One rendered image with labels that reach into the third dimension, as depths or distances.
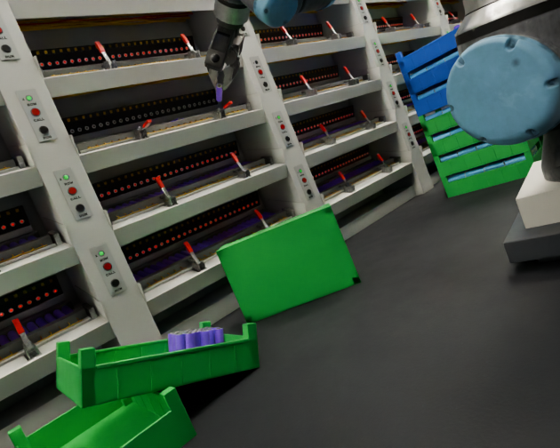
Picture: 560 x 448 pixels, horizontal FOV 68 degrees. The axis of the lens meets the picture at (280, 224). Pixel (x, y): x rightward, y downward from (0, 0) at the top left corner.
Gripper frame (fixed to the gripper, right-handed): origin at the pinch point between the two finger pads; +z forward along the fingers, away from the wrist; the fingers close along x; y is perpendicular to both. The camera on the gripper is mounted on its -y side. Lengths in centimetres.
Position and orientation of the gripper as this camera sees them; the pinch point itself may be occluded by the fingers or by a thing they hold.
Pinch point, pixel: (219, 86)
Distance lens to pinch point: 128.3
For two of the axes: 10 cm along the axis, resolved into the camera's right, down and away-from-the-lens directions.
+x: -9.5, -3.1, -0.6
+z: -2.3, 5.7, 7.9
